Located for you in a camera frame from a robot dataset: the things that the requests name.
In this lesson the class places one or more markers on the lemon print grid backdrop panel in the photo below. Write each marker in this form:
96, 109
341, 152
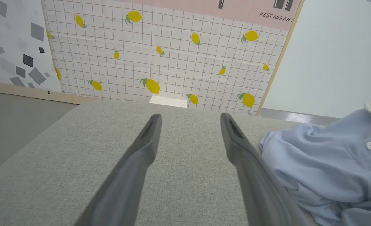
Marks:
179, 62

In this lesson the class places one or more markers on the white rectangular box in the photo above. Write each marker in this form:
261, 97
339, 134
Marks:
168, 101

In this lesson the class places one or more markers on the grey terrazzo pattern panel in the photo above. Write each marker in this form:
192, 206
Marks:
12, 47

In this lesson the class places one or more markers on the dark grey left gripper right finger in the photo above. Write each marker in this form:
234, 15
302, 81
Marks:
260, 188

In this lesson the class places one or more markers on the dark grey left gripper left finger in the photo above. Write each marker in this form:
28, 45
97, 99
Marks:
125, 182

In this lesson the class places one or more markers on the light blue polo shirt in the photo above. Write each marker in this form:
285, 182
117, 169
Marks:
330, 175

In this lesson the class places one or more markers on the pink restaurant poster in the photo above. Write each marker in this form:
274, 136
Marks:
245, 9

